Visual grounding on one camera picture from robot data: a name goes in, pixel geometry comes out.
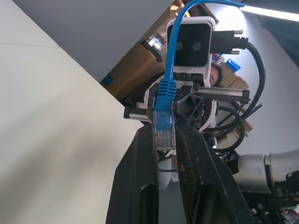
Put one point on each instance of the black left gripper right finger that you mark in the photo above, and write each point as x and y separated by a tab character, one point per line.
210	186

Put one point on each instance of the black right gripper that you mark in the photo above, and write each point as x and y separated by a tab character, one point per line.
224	93

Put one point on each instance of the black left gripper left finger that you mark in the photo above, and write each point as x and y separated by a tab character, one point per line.
133	186

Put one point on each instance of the white coupler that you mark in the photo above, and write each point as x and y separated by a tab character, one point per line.
166	177

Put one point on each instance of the brown cardboard box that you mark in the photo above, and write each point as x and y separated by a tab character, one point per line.
135	70

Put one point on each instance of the ceiling light strip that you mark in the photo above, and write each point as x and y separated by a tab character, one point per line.
268	11

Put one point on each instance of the white robot head camera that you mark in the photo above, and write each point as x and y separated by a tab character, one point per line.
205	67

